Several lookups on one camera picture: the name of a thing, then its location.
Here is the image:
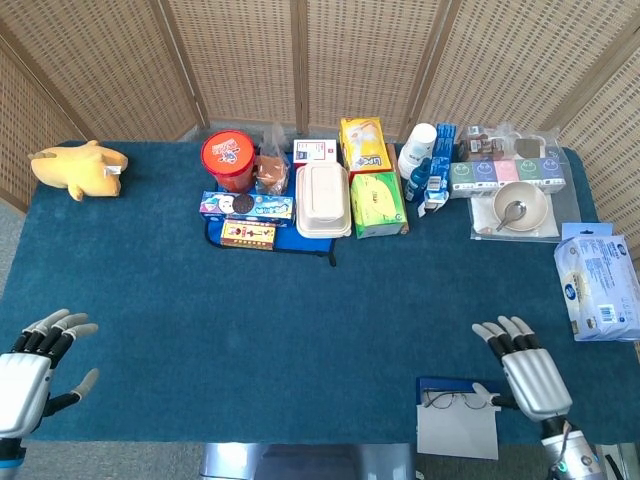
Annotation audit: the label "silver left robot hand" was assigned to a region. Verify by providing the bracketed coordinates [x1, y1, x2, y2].
[0, 308, 100, 439]

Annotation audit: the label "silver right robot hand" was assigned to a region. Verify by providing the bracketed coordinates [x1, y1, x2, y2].
[471, 315, 574, 424]

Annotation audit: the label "blue glasses case white lining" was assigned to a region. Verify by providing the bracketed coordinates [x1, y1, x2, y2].
[415, 376, 504, 461]

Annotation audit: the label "thin wire eyeglasses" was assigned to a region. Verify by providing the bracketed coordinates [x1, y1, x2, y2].
[423, 391, 490, 410]

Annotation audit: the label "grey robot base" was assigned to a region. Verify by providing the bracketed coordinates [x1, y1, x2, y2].
[198, 442, 421, 480]

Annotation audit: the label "white plastic object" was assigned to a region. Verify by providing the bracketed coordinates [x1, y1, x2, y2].
[597, 442, 632, 480]

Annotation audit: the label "large blue white wipes pack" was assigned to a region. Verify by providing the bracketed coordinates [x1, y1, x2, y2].
[553, 222, 640, 343]

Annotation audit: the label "grey spoon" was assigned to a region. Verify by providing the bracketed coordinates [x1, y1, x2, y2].
[495, 200, 528, 232]

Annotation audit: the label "clear zip bag white cloth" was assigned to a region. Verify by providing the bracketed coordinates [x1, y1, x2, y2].
[469, 192, 584, 245]

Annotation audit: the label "beige bowl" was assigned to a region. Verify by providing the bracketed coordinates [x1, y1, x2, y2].
[493, 181, 550, 233]

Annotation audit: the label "blue carpet table cover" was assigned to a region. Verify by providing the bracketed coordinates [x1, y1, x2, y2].
[0, 139, 640, 446]

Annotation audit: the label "row of small boxes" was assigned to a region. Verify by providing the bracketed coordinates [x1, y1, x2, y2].
[448, 157, 567, 200]

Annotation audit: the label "yellow plush toy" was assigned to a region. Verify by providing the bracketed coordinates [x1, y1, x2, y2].
[28, 140, 130, 202]

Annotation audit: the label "clear plastic packet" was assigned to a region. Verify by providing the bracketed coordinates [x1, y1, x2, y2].
[512, 128, 564, 162]

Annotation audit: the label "blue spray bottle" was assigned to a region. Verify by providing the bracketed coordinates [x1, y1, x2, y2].
[403, 157, 432, 203]

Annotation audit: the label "blue white open carton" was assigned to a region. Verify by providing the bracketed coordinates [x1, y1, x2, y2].
[417, 123, 458, 219]

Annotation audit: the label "green tissue pack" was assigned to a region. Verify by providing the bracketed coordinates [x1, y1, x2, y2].
[349, 171, 410, 240]

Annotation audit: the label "clear bag brown snacks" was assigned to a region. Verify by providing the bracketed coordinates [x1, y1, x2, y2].
[457, 124, 516, 162]

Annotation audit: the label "white bottle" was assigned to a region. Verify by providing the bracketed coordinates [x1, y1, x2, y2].
[397, 122, 438, 180]

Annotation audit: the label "small yellow red box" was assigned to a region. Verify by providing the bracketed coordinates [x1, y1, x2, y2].
[219, 219, 278, 251]

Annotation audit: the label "blue flat tray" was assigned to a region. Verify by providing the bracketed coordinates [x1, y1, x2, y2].
[205, 179, 338, 268]

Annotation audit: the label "beige lidded lunch box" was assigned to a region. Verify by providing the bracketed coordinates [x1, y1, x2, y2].
[295, 161, 353, 240]

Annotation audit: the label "yellow tea box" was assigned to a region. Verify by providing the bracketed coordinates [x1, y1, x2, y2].
[340, 117, 393, 176]

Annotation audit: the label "blue cookie box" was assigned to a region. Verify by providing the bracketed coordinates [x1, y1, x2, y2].
[199, 190, 296, 226]

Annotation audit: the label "red snack tub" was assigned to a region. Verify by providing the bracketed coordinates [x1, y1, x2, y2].
[200, 130, 257, 194]

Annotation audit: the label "small white red box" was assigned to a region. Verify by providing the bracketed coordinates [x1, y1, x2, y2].
[292, 138, 338, 167]

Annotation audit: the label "clear bag of pastries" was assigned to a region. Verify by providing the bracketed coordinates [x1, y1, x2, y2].
[253, 122, 292, 197]

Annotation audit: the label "woven wicker folding screen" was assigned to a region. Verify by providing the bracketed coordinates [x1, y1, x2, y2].
[0, 0, 640, 261]

